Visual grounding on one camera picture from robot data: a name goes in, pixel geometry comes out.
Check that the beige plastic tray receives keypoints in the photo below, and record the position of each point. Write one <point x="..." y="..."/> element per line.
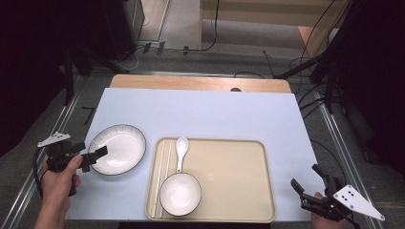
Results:
<point x="232" y="181"/>

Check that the person's left hand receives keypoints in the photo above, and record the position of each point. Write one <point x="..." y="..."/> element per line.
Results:
<point x="59" y="187"/>

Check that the dark table grommet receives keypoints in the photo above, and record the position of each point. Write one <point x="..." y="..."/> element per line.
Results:
<point x="235" y="89"/>

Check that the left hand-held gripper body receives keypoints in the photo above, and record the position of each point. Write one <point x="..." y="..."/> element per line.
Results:
<point x="59" y="156"/>

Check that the white bowl with dark rim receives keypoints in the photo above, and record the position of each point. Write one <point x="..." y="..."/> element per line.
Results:
<point x="180" y="194"/>

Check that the dark curtain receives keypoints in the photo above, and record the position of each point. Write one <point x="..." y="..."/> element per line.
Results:
<point x="372" y="63"/>

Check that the beige wooden counter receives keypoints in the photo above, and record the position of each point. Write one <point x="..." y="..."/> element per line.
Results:
<point x="261" y="12"/>

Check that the wooden table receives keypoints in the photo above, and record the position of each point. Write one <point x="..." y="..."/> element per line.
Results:
<point x="178" y="82"/>

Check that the white chopstick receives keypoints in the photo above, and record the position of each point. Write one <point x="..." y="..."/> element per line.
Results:
<point x="158" y="181"/>
<point x="167" y="162"/>

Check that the person's right hand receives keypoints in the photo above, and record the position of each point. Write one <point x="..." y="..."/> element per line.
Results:
<point x="328" y="224"/>

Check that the white ceramic spoon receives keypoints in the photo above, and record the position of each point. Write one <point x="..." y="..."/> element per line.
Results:
<point x="182" y="148"/>

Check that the white ribbed plate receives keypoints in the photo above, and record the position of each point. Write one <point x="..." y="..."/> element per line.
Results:
<point x="124" y="149"/>

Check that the dark tall cabinet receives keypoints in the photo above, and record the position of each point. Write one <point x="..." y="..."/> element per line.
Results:
<point x="133" y="22"/>

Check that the black stand leg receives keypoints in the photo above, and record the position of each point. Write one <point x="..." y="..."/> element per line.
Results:
<point x="296" y="68"/>

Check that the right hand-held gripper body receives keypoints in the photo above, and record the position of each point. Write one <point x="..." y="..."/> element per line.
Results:
<point x="353" y="200"/>

